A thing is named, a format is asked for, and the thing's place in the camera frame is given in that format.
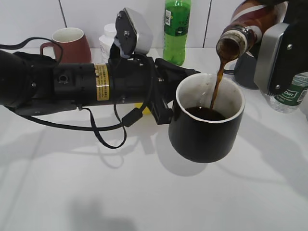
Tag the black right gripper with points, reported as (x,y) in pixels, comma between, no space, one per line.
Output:
(297,17)

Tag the white plastic milk bottle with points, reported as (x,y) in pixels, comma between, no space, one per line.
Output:
(106,41)

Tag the dark grey ceramic mug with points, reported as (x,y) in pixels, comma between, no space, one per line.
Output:
(243,71)

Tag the clear water bottle green label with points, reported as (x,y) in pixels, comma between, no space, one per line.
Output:
(289,100)

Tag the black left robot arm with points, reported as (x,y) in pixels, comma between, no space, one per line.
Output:
(32,85)

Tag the green soda bottle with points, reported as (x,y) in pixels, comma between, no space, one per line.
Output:
(176,25)

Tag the maroon ceramic mug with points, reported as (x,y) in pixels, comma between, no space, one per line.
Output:
(75,46)

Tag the yellow paper cup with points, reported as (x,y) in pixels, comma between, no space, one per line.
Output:
(146,111)

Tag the brown Nescafe coffee bottle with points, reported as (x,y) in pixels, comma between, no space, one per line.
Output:
(250,20)

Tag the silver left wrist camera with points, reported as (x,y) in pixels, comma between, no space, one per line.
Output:
(133,35)

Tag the black ceramic mug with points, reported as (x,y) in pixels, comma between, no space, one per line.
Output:
(192,133)

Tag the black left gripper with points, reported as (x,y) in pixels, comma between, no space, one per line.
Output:
(147,81)

